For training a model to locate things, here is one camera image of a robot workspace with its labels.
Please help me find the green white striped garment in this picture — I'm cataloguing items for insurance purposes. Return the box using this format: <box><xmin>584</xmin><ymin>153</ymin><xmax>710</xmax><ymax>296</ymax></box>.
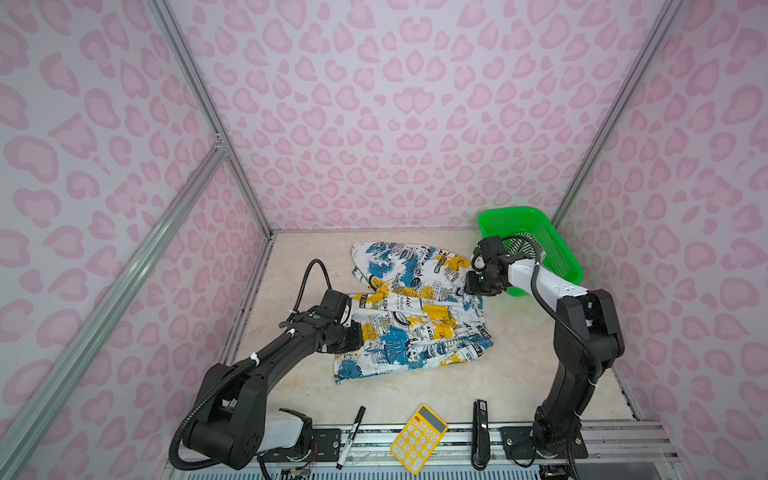
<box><xmin>502</xmin><ymin>233</ymin><xmax>546</xmax><ymax>260</ymax></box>

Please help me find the colourful printed white shirt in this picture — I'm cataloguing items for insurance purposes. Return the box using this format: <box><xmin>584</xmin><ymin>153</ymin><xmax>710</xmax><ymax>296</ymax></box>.
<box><xmin>334</xmin><ymin>242</ymin><xmax>493</xmax><ymax>384</ymax></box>

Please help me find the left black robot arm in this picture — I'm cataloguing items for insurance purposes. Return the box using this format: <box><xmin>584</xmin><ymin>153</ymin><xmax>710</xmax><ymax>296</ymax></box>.
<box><xmin>168</xmin><ymin>287</ymin><xmax>363</xmax><ymax>471</ymax></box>

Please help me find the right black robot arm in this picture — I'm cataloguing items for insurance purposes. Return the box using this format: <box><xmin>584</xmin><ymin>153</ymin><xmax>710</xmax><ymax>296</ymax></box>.
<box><xmin>465</xmin><ymin>234</ymin><xmax>625</xmax><ymax>458</ymax></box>

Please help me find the green plastic basket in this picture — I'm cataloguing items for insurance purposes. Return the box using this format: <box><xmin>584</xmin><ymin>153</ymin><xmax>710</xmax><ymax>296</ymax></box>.
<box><xmin>477</xmin><ymin>206</ymin><xmax>584</xmax><ymax>284</ymax></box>

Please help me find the black marker pen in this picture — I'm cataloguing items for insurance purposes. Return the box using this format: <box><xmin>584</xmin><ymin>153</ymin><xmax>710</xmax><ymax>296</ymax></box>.
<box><xmin>335</xmin><ymin>406</ymin><xmax>366</xmax><ymax>470</ymax></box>

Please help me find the yellow calculator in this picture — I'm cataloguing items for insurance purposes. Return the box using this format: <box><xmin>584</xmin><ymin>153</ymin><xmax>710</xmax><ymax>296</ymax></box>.
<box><xmin>390</xmin><ymin>404</ymin><xmax>449</xmax><ymax>475</ymax></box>

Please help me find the black stapler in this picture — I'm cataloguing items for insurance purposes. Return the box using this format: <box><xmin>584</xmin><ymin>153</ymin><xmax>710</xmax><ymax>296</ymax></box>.
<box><xmin>471</xmin><ymin>399</ymin><xmax>491</xmax><ymax>471</ymax></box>

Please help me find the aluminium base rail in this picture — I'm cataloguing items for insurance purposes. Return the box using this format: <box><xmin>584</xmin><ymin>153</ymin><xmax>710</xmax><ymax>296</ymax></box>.
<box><xmin>163</xmin><ymin>420</ymin><xmax>687</xmax><ymax>479</ymax></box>

